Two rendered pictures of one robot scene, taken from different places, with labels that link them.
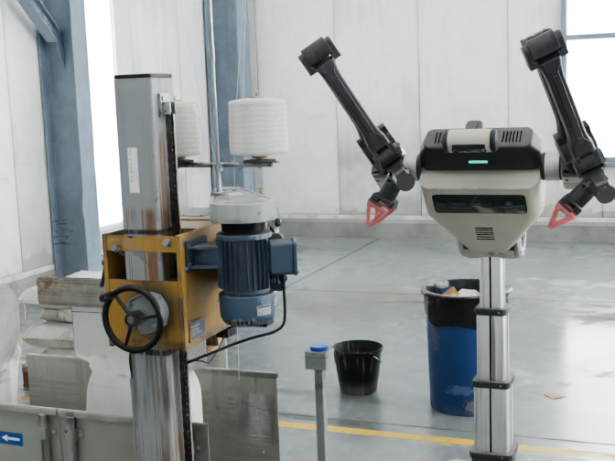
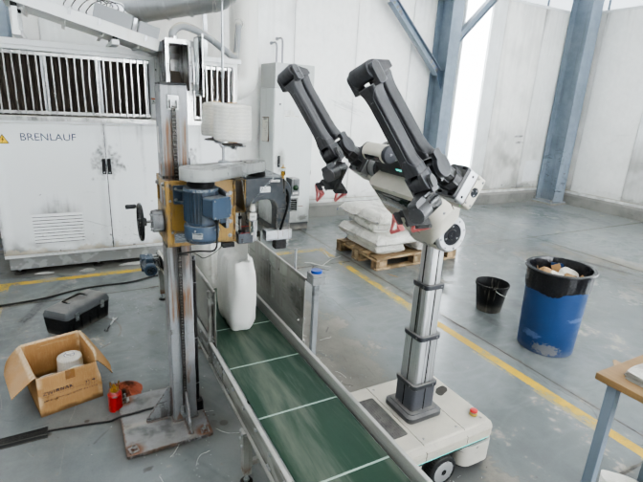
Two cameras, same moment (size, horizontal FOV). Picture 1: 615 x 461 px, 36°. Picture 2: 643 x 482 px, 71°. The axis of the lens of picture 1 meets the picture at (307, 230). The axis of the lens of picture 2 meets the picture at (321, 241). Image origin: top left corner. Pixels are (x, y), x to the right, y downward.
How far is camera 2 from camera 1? 2.02 m
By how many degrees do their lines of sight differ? 40
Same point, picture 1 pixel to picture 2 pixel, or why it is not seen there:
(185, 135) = (210, 123)
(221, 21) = (571, 68)
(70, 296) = not seen: hidden behind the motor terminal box
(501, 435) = (413, 371)
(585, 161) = (413, 184)
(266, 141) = (221, 132)
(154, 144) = (161, 125)
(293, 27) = (621, 74)
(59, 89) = (435, 101)
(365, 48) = not seen: outside the picture
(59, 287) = not seen: hidden behind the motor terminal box
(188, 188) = (521, 167)
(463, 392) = (532, 335)
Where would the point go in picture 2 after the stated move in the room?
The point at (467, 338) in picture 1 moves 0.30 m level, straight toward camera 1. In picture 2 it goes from (542, 300) to (521, 311)
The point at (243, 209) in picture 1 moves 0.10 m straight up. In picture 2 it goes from (183, 172) to (182, 147)
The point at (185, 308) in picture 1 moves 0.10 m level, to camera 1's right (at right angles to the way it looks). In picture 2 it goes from (168, 224) to (181, 228)
